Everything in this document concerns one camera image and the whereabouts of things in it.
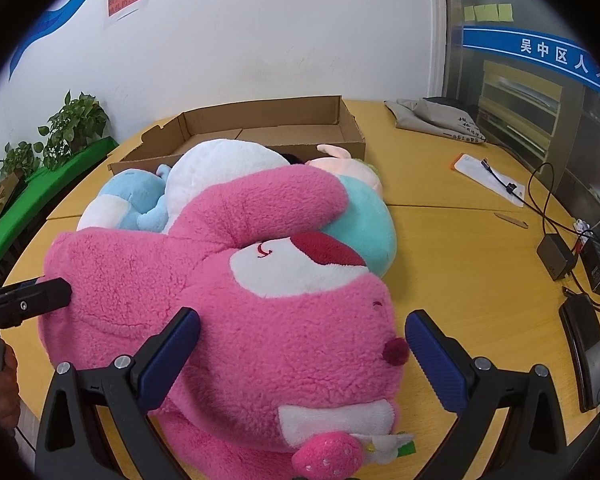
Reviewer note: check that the light blue plush toy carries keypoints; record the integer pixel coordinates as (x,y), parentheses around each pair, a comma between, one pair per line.
(125,190)

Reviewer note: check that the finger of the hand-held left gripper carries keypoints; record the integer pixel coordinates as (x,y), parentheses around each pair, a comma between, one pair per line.
(30,302)

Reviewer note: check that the person's left hand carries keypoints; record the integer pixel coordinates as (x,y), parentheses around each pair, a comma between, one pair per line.
(6,390)

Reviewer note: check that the small green potted plant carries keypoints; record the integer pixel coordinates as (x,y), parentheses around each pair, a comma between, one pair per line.
(20,160)

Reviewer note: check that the pink plush bear toy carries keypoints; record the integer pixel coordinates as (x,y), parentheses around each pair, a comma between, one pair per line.
(260,350)

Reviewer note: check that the beige slatted rack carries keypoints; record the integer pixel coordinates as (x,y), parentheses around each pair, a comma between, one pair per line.
(520,100)

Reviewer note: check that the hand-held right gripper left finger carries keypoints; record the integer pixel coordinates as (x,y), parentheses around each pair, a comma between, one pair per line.
(172,355)

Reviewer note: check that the black power adapter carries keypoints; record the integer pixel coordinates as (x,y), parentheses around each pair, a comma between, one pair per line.
(555,257)

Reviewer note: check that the large green potted plant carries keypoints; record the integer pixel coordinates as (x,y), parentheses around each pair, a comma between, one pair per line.
(72,125)

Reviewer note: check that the blue window banner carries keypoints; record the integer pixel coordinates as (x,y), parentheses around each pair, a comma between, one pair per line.
(505,42)

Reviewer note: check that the red wall sign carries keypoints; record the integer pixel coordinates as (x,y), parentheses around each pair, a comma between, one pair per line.
(124,0)

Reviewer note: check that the small wooden stick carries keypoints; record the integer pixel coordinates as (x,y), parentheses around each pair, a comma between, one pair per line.
(511,220)

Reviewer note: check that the white plush toy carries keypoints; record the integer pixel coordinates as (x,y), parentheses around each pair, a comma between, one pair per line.
(220,170)

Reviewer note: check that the yellow sticky note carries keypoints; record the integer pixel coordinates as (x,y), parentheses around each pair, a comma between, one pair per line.
(480,12)
(468,12)
(505,11)
(492,12)

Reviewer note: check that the teal and pink plush toy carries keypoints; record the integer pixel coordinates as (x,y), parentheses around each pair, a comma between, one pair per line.
(365,215)

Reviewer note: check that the brown cardboard box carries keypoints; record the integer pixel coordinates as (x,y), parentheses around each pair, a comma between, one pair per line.
(260,120)

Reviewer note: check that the white power strip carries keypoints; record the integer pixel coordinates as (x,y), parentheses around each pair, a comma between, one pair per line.
(581,225)

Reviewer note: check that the grey cloth bag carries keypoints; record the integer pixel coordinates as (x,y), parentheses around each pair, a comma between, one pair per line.
(430,117)

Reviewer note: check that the green bench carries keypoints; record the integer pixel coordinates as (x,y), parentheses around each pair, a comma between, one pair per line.
(20,210)

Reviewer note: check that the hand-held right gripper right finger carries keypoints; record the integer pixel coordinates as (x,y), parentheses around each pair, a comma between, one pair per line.
(435,360)

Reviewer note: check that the black smartphone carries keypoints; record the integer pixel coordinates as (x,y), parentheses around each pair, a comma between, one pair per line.
(587,355)

